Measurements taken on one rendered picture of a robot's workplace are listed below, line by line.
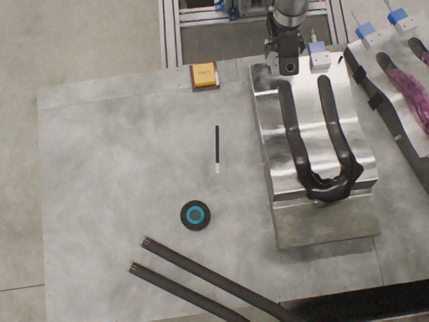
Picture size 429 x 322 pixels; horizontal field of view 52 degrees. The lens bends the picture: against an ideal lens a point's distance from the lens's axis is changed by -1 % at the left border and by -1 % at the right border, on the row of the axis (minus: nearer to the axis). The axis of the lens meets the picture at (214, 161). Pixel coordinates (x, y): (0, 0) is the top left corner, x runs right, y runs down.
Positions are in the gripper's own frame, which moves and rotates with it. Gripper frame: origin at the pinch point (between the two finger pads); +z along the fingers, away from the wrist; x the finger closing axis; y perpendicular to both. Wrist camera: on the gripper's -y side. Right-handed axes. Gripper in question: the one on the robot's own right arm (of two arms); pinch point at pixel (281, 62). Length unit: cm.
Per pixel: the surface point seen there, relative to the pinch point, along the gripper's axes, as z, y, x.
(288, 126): 3.4, -17.0, 0.6
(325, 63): -0.5, -2.2, -11.5
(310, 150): -0.3, -25.2, -2.9
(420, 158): 4.1, -30.6, -31.9
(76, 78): 91, 52, 83
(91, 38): 91, 73, 74
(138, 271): 8, -48, 45
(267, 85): 2.2, -5.1, 4.5
